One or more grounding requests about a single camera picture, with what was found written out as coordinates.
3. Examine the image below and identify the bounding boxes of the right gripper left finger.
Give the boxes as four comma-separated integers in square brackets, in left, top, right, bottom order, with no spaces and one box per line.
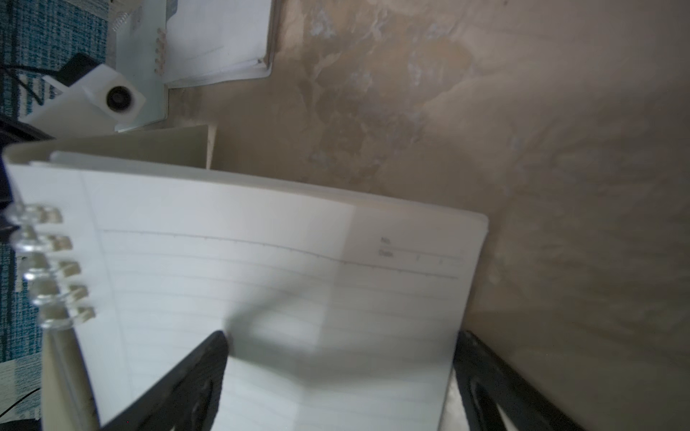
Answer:
[102,330,229,431]

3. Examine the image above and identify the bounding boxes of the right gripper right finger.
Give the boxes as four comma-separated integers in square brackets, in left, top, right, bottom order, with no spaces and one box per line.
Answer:
[453,330,583,431]

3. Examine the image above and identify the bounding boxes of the grey-green notebook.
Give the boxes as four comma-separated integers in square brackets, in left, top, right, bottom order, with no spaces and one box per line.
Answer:
[2,127,489,430]

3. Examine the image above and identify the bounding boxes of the white spiral notebook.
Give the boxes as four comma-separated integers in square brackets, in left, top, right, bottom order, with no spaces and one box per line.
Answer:
[163,0,281,89]

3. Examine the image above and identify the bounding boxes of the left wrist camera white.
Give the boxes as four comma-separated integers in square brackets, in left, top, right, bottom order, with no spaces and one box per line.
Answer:
[20,64,147,139]

